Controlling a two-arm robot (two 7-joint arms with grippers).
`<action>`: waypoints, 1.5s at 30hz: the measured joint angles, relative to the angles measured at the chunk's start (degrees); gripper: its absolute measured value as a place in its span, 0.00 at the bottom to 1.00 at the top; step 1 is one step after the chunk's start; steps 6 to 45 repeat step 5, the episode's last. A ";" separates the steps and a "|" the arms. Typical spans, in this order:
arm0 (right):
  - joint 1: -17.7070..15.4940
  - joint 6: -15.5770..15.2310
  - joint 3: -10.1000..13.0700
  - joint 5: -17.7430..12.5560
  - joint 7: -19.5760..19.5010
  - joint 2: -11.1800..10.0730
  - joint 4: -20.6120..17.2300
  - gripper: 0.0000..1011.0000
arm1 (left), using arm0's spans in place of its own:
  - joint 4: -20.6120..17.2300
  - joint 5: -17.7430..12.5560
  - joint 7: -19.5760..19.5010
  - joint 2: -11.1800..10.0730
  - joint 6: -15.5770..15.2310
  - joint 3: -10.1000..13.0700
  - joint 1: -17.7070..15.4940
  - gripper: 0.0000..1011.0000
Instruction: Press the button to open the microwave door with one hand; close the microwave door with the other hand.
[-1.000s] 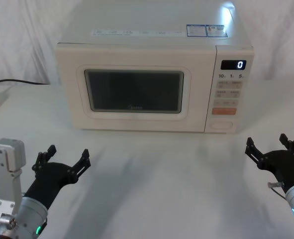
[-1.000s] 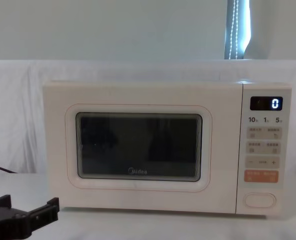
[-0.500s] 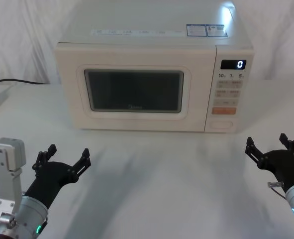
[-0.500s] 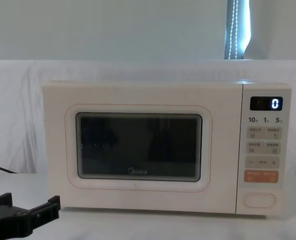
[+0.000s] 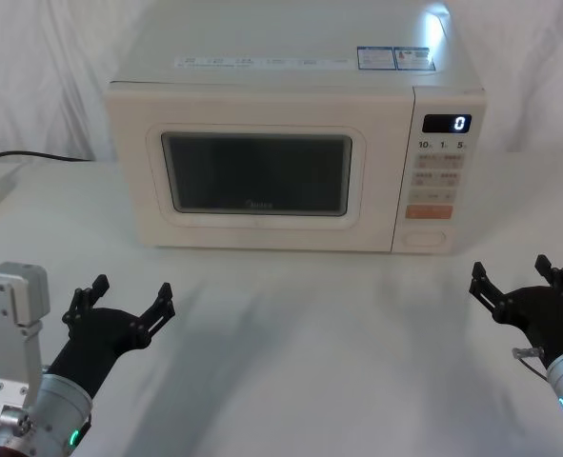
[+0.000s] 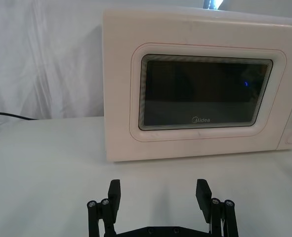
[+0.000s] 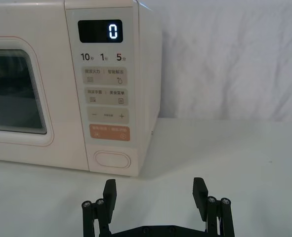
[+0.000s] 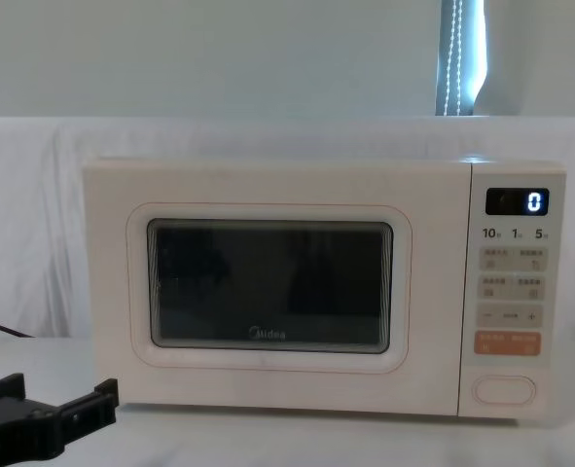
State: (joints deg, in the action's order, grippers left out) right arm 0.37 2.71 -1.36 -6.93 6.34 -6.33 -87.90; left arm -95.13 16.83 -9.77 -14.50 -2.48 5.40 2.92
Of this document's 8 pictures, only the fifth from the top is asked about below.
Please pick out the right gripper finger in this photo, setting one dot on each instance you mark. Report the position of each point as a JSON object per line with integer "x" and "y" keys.
{"x": 559, "y": 281}
{"x": 488, "y": 290}

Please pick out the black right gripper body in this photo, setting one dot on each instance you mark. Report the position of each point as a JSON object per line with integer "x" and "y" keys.
{"x": 548, "y": 323}

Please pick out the white curtain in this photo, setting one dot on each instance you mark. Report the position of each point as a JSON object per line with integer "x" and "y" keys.
{"x": 38, "y": 71}

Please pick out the cream microwave oven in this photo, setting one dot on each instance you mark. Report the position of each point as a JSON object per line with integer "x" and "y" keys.
{"x": 262, "y": 102}

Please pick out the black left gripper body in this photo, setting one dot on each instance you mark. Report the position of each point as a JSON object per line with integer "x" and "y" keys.
{"x": 95, "y": 340}

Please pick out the white table cloth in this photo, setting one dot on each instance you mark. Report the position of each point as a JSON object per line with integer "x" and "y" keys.
{"x": 286, "y": 357}

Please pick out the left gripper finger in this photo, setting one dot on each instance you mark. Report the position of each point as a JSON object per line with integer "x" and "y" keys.
{"x": 83, "y": 300}
{"x": 159, "y": 311}

